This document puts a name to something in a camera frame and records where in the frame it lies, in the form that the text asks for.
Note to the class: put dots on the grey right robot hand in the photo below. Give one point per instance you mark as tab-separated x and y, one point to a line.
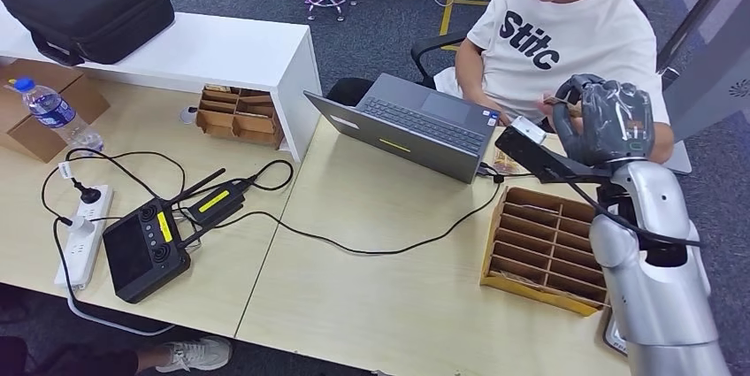
615	124

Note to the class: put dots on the person's left hand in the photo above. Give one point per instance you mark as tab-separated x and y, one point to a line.
545	108

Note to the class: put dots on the large wooden slotted card organizer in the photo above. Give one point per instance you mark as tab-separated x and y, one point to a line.
539	250

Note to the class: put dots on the person's left forearm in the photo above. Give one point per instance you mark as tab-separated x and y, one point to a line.
662	145

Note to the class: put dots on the person's right forearm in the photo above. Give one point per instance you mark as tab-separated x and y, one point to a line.
474	89

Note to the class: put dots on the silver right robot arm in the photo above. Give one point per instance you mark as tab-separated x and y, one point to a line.
656	279

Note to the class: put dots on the patterned card in clear sleeve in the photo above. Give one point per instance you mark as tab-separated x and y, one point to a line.
505	162

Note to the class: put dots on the person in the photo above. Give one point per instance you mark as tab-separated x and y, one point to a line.
574	39

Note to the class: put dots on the white card reader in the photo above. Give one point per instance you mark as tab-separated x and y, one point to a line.
615	332

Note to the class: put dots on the seated person's leg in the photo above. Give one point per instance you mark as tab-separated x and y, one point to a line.
70	361

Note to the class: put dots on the grey kiosk stand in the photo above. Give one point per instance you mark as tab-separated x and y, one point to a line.
715	86

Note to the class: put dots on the black office chair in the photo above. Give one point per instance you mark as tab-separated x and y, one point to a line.
439	42

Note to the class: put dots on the yellow floor tape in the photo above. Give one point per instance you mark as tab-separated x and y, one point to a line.
446	21

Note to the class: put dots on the grey laptop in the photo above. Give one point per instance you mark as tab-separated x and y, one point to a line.
398	139

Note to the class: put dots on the small wooden slotted organizer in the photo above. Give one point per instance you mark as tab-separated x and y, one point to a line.
239	121

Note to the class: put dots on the black transmitter with yellow label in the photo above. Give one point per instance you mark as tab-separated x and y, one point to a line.
218	203

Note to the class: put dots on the white desk shelf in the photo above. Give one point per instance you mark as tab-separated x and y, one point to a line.
205	51

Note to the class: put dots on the white sneaker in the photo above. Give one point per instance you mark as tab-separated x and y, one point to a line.
196	354

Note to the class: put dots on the black screen remote controller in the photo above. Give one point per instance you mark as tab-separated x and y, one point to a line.
140	250

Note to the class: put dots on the black carrying case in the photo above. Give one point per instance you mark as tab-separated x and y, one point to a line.
88	16

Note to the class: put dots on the white power strip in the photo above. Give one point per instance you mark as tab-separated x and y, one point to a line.
81	250

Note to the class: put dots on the clear water bottle blue cap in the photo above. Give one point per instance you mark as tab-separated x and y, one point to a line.
54	111

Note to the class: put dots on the brown cardboard box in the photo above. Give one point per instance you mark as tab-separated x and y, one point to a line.
16	124

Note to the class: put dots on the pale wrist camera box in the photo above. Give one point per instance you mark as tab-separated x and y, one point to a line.
528	130

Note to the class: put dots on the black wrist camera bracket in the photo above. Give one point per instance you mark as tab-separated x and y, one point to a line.
539	156

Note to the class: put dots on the chrome stanchion post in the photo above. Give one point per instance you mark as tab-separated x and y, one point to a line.
700	4

